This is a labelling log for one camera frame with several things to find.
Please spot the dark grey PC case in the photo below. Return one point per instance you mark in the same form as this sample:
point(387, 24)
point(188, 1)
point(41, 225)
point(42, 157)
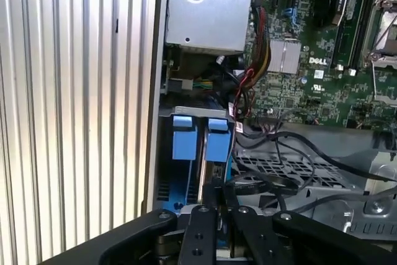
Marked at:
point(153, 91)

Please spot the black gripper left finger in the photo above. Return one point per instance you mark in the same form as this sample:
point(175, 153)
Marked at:
point(198, 240)

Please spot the silver chipset heatsink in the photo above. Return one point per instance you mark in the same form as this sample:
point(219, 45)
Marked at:
point(283, 57)

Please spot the green motherboard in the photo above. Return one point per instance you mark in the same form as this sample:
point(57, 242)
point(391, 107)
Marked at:
point(310, 91)

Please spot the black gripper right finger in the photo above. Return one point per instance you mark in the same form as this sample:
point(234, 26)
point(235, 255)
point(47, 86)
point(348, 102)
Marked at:
point(254, 240)

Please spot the black RAM slot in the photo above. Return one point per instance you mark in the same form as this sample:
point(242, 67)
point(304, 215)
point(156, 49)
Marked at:
point(359, 29)
point(341, 47)

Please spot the silver power supply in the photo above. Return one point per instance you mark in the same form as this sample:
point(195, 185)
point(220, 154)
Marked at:
point(211, 20)

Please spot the CPU socket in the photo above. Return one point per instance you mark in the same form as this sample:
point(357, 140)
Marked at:
point(387, 29)

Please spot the grey perforated drive cage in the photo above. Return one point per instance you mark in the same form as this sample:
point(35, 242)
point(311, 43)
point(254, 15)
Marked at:
point(341, 141)

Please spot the hard disk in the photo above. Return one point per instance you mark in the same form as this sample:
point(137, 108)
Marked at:
point(217, 144)

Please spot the grey disk bay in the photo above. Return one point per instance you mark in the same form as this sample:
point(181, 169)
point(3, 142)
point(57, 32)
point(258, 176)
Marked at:
point(192, 110)

